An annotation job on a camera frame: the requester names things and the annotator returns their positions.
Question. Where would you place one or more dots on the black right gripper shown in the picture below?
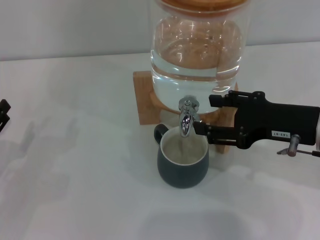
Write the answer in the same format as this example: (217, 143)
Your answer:
(275, 120)

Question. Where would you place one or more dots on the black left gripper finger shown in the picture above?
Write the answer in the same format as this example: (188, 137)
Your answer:
(3, 122)
(4, 107)

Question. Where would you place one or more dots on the chrome faucet with lever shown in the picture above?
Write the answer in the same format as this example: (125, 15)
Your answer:
(186, 120)

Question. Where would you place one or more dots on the black ceramic cup white inside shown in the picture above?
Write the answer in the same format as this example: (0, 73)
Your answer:
(182, 172)

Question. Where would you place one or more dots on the glass water dispenser jar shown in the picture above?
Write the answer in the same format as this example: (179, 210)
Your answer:
(195, 62)

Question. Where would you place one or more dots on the wooden dispenser stand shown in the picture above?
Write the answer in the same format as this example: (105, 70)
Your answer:
(143, 100)

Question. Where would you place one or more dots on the wooden jar lid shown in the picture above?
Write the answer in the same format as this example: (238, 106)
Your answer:
(200, 4)

